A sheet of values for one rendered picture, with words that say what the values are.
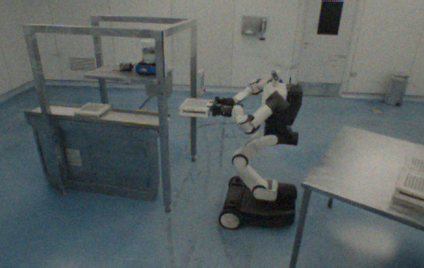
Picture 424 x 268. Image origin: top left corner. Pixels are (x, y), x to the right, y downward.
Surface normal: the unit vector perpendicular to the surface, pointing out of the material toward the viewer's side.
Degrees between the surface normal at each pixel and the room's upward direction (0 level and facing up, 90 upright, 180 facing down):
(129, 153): 90
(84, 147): 90
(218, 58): 90
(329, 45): 90
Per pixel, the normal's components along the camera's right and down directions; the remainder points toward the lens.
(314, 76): -0.05, 0.43
